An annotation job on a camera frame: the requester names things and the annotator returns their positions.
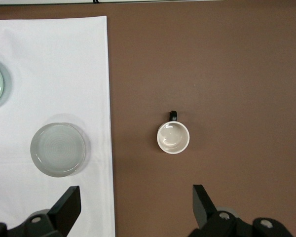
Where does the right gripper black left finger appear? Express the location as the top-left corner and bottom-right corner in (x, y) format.
(0, 186), (82, 237)

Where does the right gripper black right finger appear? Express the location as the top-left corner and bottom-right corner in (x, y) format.
(192, 184), (294, 237)

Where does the white mug with black handle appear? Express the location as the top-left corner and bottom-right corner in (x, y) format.
(156, 110), (190, 155)

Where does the gray plate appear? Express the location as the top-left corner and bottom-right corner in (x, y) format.
(30, 122), (89, 178)

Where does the white cloth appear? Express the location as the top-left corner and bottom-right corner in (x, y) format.
(0, 15), (116, 237)

